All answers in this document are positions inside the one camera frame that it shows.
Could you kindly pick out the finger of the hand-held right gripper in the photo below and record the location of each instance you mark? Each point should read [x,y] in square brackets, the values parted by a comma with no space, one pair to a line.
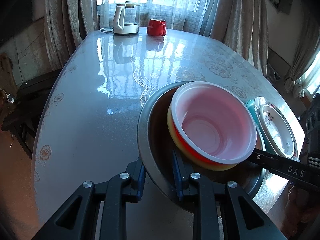
[280,168]

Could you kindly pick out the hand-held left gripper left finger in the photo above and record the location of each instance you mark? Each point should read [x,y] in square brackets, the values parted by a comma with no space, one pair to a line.
[141,180]

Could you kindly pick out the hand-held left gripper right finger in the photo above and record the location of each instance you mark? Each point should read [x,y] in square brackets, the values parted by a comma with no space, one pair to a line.
[178,177]

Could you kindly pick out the small white floral plate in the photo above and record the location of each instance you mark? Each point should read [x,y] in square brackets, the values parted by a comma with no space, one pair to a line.
[275,127]

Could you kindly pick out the stainless steel bowl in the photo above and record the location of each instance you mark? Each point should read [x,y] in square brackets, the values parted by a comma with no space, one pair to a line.
[157,140]

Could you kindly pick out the yellow bowl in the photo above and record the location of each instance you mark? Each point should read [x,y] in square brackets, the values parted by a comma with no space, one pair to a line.
[172,127]

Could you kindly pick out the large white patterned plate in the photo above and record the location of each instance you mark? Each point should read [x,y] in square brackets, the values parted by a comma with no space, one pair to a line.
[257,103]

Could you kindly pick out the red plastic bowl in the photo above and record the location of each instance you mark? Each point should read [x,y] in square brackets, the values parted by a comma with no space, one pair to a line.
[212,120]

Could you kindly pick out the teal plastic plate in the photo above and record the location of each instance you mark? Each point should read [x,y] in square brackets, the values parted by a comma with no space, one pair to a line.
[250,106]

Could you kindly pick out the person's right hand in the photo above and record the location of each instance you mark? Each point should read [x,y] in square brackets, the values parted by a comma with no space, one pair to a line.
[302,210]

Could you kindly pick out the side window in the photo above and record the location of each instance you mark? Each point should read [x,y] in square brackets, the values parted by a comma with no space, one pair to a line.
[313,77]

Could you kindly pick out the tied beige side curtain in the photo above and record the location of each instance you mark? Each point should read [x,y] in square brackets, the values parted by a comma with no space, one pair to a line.
[298,62]

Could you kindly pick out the black bench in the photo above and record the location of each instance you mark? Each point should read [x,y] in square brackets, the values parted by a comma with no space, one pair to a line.
[32,97]

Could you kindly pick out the red mug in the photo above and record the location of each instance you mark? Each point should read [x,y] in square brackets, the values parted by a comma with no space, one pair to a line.
[155,27]

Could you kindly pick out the white glass electric kettle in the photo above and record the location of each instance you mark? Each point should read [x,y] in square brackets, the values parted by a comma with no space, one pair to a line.
[123,28]

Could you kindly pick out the white charger plug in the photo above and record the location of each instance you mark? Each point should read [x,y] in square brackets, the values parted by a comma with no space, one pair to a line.
[10,98]

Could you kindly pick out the sheer white curtain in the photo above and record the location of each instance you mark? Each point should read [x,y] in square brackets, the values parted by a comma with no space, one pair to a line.
[185,17]

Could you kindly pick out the black wall panel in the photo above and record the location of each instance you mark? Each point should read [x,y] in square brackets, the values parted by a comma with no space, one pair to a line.
[15,22]

